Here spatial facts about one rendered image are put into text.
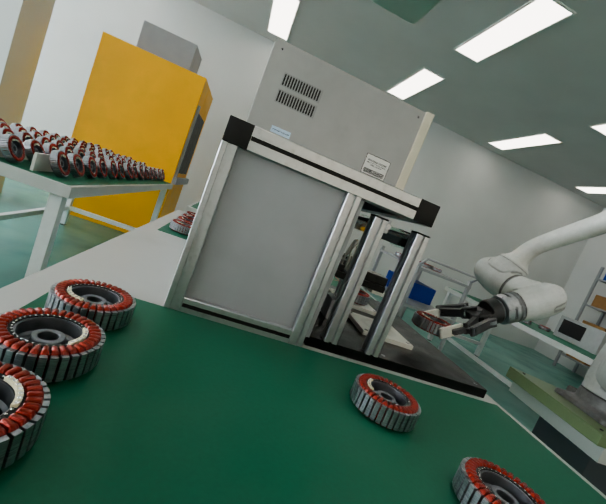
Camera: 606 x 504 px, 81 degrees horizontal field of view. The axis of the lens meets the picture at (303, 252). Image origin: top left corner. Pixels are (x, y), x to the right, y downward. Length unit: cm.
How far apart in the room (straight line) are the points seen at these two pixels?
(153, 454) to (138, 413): 6
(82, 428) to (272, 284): 41
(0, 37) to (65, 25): 257
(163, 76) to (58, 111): 263
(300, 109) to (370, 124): 16
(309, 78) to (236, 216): 35
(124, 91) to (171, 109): 50
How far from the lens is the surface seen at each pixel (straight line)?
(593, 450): 120
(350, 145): 84
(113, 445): 40
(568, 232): 133
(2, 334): 47
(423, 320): 105
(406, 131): 89
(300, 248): 69
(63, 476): 38
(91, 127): 465
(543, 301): 123
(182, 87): 451
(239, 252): 69
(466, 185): 751
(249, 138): 66
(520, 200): 826
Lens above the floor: 101
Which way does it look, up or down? 7 degrees down
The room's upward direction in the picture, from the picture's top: 22 degrees clockwise
